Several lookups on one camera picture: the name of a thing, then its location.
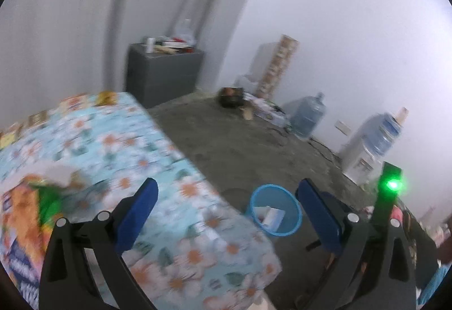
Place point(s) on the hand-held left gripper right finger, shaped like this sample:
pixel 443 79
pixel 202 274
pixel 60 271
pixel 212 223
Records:
pixel 319 216

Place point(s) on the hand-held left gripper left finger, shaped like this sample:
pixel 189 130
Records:
pixel 137 216

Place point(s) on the blue plastic waste basket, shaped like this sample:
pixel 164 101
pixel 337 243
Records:
pixel 259 195

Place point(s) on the green red snack bag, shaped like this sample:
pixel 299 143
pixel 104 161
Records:
pixel 51 204

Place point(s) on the pink orange snack bag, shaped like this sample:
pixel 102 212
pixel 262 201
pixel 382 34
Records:
pixel 21 225

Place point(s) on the white water dispenser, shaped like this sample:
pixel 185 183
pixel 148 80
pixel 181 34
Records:
pixel 358 163

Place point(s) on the floral light blue tablecloth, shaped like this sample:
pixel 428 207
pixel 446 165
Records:
pixel 176 169

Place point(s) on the blue jug on dispenser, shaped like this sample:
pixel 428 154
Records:
pixel 385 133

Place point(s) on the blue water jug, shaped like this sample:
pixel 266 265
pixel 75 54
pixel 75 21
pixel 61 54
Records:
pixel 309 116

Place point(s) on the white printed bag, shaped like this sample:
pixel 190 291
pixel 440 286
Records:
pixel 268 112

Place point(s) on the crumpled gold wrapper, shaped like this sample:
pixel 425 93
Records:
pixel 106 98

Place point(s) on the small gold green box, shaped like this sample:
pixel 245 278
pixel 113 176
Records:
pixel 37 119

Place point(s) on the grey cabinet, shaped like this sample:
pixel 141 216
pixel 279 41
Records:
pixel 162 77

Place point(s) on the dark square box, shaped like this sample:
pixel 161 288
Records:
pixel 231 96

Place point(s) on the gold candy wrapper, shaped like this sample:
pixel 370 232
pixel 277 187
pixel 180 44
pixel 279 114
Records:
pixel 9 137

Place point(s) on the clear plastic bag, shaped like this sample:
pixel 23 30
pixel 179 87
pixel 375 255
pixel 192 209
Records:
pixel 245 82

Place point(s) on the cream flat box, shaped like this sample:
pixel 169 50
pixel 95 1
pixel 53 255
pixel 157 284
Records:
pixel 169 49

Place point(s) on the small white bottle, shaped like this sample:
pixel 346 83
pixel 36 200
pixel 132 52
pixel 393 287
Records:
pixel 150 45

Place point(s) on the white plastic bag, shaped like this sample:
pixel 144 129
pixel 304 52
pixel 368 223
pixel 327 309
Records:
pixel 185 31

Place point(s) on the grey curtain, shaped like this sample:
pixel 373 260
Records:
pixel 88 31

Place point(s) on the white wall socket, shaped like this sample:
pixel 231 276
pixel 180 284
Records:
pixel 341 126

